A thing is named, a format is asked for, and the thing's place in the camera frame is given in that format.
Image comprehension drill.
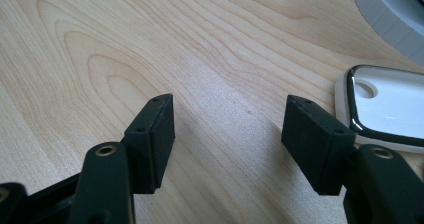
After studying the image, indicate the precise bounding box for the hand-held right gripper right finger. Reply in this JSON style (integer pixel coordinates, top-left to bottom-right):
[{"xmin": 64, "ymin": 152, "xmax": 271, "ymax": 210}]
[{"xmin": 280, "ymin": 94, "xmax": 357, "ymax": 197}]

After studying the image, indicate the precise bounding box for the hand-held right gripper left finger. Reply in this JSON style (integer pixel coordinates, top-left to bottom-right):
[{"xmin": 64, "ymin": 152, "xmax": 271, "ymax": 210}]
[{"xmin": 121, "ymin": 92, "xmax": 176, "ymax": 195}]

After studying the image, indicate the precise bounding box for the white device with dark rim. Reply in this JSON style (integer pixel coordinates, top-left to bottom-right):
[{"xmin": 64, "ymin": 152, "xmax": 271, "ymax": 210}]
[{"xmin": 334, "ymin": 64, "xmax": 424, "ymax": 155}]

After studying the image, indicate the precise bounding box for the grey round ribbed object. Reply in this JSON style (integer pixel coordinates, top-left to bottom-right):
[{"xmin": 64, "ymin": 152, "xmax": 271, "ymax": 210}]
[{"xmin": 343, "ymin": 0, "xmax": 424, "ymax": 67}]

